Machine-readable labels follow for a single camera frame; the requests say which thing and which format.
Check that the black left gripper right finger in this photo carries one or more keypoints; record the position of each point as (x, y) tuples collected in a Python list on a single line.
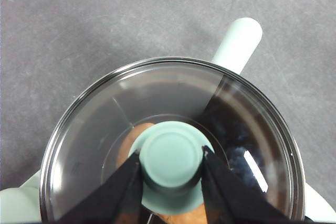
[(231, 203)]

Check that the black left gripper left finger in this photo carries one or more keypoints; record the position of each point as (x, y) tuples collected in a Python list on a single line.
[(110, 200)]

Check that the brown potato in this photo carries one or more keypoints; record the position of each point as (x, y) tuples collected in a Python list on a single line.
[(128, 142)]

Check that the glass lid green knob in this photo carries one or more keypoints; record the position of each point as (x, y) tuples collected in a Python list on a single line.
[(170, 161)]

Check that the green breakfast machine base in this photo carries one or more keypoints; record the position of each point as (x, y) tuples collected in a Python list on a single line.
[(323, 205)]

